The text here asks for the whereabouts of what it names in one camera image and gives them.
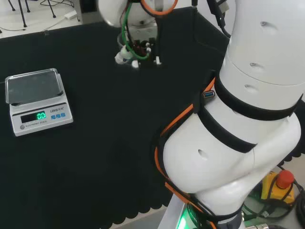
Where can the white power adapter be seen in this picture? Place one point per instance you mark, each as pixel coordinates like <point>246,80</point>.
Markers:
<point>70,15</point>

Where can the grey metal post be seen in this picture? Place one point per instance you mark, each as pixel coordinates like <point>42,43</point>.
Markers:
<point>85,9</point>

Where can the black bench cloth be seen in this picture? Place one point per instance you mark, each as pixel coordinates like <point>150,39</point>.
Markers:
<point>100,124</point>

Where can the yellow stop button red cap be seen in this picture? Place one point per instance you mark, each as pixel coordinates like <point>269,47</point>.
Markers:
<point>282,184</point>

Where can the black tripod legs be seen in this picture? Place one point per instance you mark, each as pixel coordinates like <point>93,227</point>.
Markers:
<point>22,10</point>

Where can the white electronic balance steel pan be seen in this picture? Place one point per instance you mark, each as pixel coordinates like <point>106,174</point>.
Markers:
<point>35,105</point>

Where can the clear glass beaker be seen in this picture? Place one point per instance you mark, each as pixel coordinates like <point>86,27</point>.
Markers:
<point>119,42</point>

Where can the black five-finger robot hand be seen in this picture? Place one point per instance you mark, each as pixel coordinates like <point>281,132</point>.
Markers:
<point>147,53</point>

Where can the blue usb connector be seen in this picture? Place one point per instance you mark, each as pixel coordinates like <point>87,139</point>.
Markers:
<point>209,94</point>

